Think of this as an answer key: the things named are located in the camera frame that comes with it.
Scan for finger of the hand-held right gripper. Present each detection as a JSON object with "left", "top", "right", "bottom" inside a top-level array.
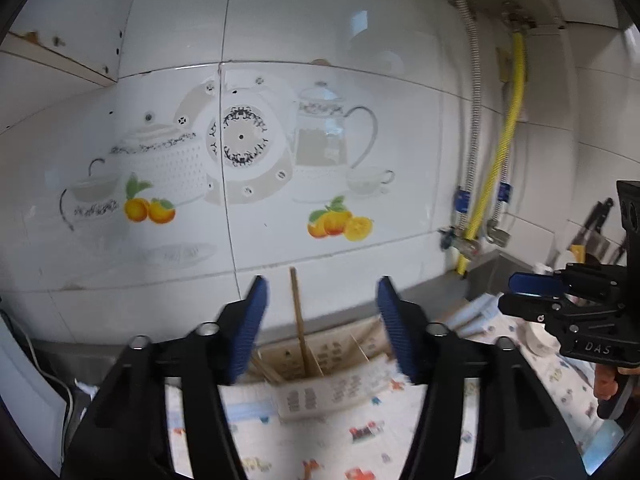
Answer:
[
  {"left": 498, "top": 294, "right": 622, "bottom": 332},
  {"left": 509, "top": 262, "right": 627, "bottom": 298}
]

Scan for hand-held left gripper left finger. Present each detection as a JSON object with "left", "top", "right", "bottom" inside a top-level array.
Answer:
[{"left": 60, "top": 275, "right": 271, "bottom": 480}]

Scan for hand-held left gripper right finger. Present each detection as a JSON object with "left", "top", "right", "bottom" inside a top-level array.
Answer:
[{"left": 376, "top": 275, "right": 590, "bottom": 480}]

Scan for wooden chopstick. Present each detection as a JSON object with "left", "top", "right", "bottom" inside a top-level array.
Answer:
[{"left": 289, "top": 267, "right": 322, "bottom": 380}]

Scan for cream utensil holder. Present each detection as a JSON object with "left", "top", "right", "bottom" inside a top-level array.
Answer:
[{"left": 249, "top": 316, "right": 402, "bottom": 424}]

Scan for person's right hand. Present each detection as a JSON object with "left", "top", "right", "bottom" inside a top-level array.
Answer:
[{"left": 594, "top": 364, "right": 621, "bottom": 404}]

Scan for white cup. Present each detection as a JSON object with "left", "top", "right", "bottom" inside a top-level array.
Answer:
[{"left": 524, "top": 320, "right": 562, "bottom": 357}]

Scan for steel angle valve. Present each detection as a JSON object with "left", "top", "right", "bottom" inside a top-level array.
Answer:
[{"left": 486, "top": 222, "right": 512, "bottom": 248}]

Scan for black kitchen tongs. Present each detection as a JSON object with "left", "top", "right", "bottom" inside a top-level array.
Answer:
[{"left": 581, "top": 198, "right": 615, "bottom": 257}]

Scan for white cartoon printed cloth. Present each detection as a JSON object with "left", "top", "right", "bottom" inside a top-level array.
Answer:
[{"left": 75, "top": 292, "right": 628, "bottom": 480}]

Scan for short steel flexible hose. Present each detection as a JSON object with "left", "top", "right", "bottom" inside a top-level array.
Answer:
[{"left": 492, "top": 157, "right": 512, "bottom": 233}]

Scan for steel valve with red handle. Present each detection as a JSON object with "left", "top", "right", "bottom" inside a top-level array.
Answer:
[{"left": 438, "top": 226, "right": 482, "bottom": 262}]

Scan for yellow gas hose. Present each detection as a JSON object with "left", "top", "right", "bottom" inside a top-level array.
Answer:
[{"left": 456, "top": 31, "right": 527, "bottom": 276}]

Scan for white power cable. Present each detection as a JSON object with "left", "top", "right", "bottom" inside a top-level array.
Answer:
[{"left": 9, "top": 310, "right": 77, "bottom": 413}]

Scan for long steel flexible hose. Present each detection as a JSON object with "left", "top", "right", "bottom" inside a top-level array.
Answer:
[{"left": 447, "top": 0, "right": 483, "bottom": 233}]

